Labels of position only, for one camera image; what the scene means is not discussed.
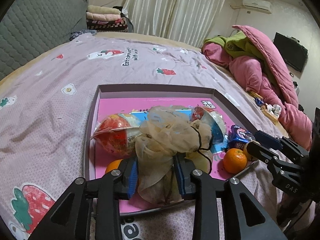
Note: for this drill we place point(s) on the pink and blue book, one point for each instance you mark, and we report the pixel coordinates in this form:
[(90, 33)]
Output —
[(150, 129)]

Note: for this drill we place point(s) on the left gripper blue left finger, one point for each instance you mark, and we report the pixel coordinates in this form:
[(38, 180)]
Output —
[(129, 177)]

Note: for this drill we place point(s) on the stack of folded blankets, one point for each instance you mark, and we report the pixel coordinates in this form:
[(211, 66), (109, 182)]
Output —
[(106, 19)]

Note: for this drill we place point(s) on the orange tangerine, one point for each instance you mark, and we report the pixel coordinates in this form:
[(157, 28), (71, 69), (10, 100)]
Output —
[(234, 161), (113, 165)]

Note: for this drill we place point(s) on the pink quilted comforter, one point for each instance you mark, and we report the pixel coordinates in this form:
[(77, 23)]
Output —
[(271, 80)]

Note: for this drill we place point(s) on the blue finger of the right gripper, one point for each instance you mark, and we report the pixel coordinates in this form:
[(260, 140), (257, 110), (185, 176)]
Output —
[(268, 139), (265, 155)]

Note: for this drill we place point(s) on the white pleated curtain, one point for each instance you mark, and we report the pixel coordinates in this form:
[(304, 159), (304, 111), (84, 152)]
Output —
[(187, 21)]

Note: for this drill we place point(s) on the beige mesh drawstring pouch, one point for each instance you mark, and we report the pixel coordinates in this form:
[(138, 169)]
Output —
[(165, 133)]

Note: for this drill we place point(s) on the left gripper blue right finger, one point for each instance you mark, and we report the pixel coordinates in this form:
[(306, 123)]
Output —
[(183, 168)]

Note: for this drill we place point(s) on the white wall air conditioner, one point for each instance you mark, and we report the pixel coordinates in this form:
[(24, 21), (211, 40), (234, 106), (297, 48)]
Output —
[(258, 5)]

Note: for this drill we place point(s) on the blue Oreo cookie packet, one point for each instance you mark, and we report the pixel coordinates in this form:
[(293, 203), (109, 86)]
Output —
[(238, 137)]

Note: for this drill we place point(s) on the green garment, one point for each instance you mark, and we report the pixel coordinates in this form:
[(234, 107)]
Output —
[(223, 50)]

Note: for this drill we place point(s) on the black wall television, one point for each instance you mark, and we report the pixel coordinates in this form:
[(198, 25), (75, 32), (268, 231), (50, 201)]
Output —
[(293, 53)]

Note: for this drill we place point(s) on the lilac strawberry print bedsheet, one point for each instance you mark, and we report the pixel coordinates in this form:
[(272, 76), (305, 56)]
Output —
[(44, 112)]

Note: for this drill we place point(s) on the grey shallow cardboard box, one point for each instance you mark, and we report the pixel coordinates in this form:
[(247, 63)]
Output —
[(160, 134)]

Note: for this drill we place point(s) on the red-white surprise egg toy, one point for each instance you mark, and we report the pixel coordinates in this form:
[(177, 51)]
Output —
[(212, 118)]

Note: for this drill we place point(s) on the grey quilted headboard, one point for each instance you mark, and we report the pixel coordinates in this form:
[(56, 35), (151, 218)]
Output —
[(33, 27)]

